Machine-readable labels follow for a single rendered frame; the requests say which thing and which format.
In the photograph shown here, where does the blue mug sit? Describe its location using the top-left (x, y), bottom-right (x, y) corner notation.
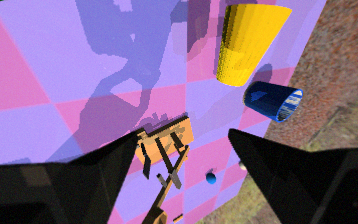
top-left (242, 81), bottom-right (303, 123)

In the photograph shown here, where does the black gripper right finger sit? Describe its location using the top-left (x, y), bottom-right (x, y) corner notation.
top-left (228, 128), bottom-right (358, 224)

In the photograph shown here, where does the small cream ball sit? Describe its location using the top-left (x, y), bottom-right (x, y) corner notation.
top-left (239, 161), bottom-right (246, 170)

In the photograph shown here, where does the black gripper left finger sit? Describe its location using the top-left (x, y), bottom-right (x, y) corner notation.
top-left (0, 131), bottom-right (138, 224)

